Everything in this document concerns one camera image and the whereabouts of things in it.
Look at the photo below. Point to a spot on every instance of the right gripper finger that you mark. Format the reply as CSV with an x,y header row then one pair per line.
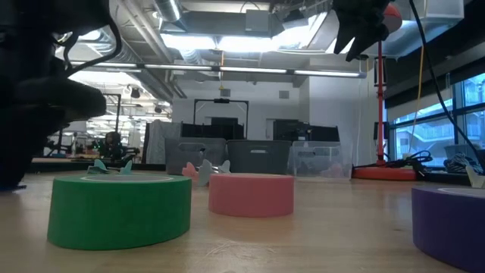
x,y
362,44
342,38

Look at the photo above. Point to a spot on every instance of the green tape roll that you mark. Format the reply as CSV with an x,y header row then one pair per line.
x,y
117,212

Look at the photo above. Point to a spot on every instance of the pink stapler remover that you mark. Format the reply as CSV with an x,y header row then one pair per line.
x,y
190,172

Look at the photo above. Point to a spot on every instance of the light grey stapler remover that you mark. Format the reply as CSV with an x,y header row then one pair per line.
x,y
206,170

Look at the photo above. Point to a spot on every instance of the pink tape roll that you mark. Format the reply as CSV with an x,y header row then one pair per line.
x,y
250,195

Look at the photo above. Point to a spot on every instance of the purple tape roll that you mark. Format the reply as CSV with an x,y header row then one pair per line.
x,y
451,227

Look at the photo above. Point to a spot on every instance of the background black robot arm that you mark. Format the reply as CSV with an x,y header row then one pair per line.
x,y
111,146

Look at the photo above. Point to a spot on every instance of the teal stapler remover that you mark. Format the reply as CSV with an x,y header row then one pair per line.
x,y
99,167

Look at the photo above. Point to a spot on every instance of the red desk lamp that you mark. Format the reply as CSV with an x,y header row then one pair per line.
x,y
380,113

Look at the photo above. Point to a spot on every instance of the long ceiling light strip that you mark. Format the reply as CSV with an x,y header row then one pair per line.
x,y
250,70

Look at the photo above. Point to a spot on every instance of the black equipment cabinet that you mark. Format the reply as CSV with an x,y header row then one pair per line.
x,y
303,132
212,130

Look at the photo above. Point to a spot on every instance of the clear plastic bin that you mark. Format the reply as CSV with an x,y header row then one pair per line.
x,y
322,155

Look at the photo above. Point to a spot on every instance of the grey cloth cover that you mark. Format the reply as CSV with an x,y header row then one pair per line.
x,y
161,140

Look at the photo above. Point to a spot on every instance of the blue plastic bin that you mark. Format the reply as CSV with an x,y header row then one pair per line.
x,y
261,163

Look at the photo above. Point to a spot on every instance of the smoke grey plastic bin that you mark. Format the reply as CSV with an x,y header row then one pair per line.
x,y
212,151

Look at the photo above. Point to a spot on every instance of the black gantry frame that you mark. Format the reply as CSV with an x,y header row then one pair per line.
x,y
118,110
221,101

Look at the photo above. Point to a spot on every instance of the silver ventilation duct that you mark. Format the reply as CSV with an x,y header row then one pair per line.
x,y
168,9

